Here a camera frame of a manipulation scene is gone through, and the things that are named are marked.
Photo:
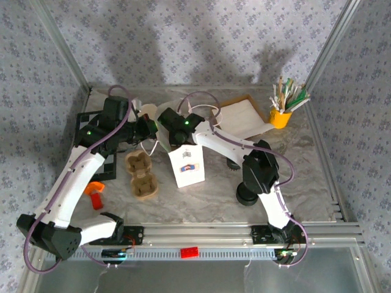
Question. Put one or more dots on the white green striped straw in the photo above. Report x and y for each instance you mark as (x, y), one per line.
(289, 84)

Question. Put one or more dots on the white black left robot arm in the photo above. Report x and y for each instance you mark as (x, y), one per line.
(70, 189)

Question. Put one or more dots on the orange red plastic toy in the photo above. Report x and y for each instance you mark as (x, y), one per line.
(96, 195)

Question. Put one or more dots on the wooden stirrer stick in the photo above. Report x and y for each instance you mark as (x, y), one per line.
(280, 88)

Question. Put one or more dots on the aluminium frame post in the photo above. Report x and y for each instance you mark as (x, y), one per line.
(330, 45)
(73, 61)

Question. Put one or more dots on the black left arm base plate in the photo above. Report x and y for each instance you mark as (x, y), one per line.
(137, 235)

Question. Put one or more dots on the aluminium front rail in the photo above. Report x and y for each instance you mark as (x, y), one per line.
(198, 235)

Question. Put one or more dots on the black grey chessboard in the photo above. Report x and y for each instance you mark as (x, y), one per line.
(110, 174)

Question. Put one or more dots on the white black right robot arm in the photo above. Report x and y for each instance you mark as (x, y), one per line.
(226, 143)

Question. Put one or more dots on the yellow straw holder cup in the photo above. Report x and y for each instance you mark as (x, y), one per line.
(281, 120)

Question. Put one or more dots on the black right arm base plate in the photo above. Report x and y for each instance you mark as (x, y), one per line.
(259, 235)

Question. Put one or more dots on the stack of white paper cups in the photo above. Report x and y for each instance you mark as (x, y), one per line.
(148, 110)

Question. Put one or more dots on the white paper takeout bag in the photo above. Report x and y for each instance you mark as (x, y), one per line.
(187, 174)

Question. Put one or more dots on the white wrapped straw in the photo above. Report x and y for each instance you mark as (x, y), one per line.
(275, 100)

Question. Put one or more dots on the brown cardboard cup carrier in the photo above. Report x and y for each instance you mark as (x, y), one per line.
(140, 183)

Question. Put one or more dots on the stack of black cup lids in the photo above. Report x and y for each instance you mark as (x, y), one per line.
(246, 198)

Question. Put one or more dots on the red toy brick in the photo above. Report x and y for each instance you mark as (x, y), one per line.
(189, 253)

